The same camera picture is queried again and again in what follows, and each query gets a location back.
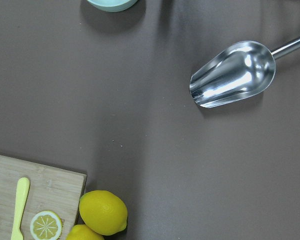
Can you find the whole yellow lemon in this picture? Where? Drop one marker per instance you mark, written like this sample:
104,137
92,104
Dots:
83,232
103,212

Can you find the steel metal scoop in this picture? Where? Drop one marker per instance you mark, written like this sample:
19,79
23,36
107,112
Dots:
243,70

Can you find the bamboo cutting board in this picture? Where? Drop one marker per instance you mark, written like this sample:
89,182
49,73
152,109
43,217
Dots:
51,189

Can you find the mint green bowl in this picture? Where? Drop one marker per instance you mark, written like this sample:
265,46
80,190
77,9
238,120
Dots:
112,6

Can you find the yellow plastic knife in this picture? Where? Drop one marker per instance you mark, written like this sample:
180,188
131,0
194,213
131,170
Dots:
21,195

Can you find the lemon slice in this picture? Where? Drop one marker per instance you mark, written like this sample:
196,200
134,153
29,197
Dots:
46,225

